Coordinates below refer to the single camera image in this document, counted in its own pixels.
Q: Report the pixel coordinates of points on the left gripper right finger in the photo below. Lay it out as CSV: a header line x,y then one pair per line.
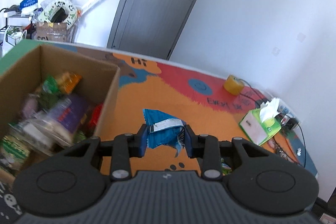
x,y
205,147

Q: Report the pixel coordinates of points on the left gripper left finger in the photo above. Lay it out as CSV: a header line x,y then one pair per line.
x,y
126,146

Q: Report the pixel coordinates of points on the blue green candy packet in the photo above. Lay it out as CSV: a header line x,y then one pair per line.
x,y
226,169

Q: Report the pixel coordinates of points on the blue snack packet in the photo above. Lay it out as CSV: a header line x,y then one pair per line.
x,y
164,129

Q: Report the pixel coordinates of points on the dark green snack packet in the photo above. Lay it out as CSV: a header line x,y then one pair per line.
x,y
47,101

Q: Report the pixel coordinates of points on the pink snack pack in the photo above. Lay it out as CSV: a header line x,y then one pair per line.
x,y
30,106

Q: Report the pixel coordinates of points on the colourful cartoon table mat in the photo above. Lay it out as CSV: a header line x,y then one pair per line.
x,y
74,186

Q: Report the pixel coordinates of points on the green tissue box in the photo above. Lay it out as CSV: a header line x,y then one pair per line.
x,y
261,124

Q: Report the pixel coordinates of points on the key bunch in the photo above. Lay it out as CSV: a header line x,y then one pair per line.
x,y
279,151

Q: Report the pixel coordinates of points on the yellow tape roll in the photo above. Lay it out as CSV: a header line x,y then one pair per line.
x,y
233,85

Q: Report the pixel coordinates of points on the brown cardboard box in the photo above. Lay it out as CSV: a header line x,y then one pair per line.
x,y
95,80

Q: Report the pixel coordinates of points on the white power strip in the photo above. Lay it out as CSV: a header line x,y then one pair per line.
x,y
286,111

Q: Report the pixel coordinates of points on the black power adapter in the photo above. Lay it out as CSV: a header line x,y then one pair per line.
x,y
289,123

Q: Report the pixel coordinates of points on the SF cardboard box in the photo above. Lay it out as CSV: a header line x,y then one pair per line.
x,y
55,32

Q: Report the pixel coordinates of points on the panda toilet seat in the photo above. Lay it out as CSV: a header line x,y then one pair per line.
x,y
59,11

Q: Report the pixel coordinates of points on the white plastic shopping bag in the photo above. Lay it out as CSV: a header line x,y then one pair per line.
x,y
10,37

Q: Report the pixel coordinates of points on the grey door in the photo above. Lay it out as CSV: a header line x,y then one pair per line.
x,y
149,27

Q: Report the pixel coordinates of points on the black shoe rack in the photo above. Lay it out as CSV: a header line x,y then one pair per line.
x,y
17,20

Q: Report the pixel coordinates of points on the blue plastic bag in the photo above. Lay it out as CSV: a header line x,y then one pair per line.
x,y
27,3

